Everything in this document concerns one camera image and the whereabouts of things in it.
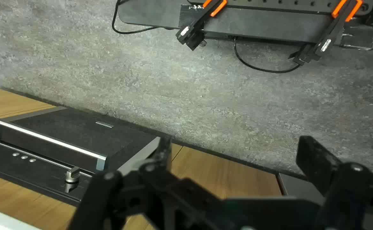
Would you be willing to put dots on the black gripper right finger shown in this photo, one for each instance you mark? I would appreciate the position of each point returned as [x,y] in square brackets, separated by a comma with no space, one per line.
[353,191]

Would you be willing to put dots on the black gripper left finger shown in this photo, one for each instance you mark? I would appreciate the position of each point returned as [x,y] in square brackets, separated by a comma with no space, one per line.
[110,199]

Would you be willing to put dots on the small silver knob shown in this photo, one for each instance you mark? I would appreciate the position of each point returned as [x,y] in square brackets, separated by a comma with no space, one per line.
[72,175]

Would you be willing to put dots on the black orange bar clamp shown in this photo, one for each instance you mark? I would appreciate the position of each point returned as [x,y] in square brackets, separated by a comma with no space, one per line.
[191,32]
[323,42]

